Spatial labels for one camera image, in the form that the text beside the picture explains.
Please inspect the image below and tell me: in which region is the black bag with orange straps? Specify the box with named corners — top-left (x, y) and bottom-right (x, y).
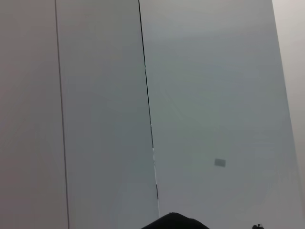
top-left (140, 211), bottom-right (263, 229)

